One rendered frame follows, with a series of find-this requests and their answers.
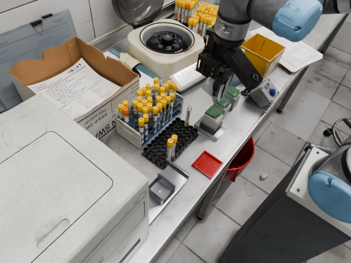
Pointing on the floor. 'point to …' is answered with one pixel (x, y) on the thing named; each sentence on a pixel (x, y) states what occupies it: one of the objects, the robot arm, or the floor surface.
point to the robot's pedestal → (282, 230)
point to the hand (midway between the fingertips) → (218, 100)
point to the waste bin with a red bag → (237, 166)
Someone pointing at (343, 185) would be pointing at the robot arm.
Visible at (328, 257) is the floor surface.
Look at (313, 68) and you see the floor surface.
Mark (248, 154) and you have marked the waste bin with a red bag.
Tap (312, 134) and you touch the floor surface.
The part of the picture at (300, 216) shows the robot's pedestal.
